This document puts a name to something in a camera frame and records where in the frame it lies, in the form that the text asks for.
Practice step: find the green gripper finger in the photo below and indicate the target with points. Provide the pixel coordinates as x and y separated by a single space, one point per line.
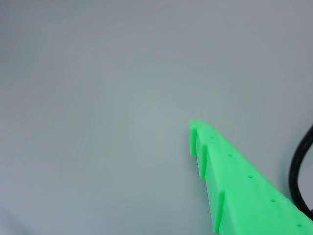
244 200

